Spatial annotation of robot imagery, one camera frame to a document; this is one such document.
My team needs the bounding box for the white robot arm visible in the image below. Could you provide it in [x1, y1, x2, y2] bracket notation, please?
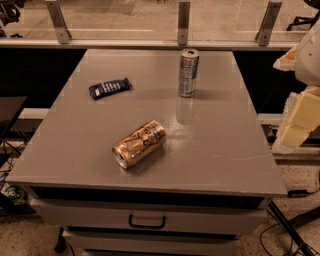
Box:
[272, 22, 320, 153]

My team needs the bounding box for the silver blue redbull can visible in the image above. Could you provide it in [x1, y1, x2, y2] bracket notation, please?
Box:
[178, 48, 199, 97]

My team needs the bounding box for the golden soda can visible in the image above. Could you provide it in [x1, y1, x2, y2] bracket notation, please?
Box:
[112, 120, 167, 169]

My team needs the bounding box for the black office chair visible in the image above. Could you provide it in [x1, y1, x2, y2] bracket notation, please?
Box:
[287, 0, 320, 31]

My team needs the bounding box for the black tripod leg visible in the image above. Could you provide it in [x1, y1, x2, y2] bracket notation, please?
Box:
[268, 201, 315, 256]

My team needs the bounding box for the grey drawer cabinet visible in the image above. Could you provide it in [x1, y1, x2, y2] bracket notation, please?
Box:
[9, 50, 286, 256]

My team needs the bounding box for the dark blue snack bar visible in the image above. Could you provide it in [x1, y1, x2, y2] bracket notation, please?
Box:
[89, 78, 132, 100]

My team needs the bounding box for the green packet on floor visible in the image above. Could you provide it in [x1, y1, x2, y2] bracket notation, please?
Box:
[1, 185, 26, 205]

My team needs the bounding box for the right metal railing bracket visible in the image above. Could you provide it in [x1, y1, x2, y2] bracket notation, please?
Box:
[255, 0, 282, 46]

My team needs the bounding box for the metal railing bracket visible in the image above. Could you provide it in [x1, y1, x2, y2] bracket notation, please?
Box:
[255, 0, 282, 46]
[177, 0, 191, 46]
[45, 0, 71, 44]

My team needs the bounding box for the black floor cable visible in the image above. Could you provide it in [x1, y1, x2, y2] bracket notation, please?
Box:
[259, 222, 320, 256]

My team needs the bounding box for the middle metal railing bracket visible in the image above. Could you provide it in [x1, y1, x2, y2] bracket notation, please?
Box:
[177, 0, 191, 46]

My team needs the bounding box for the black drawer handle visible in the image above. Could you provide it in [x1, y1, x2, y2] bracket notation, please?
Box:
[128, 214, 166, 230]

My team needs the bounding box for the left metal railing bracket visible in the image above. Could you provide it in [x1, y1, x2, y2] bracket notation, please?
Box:
[45, 0, 71, 44]

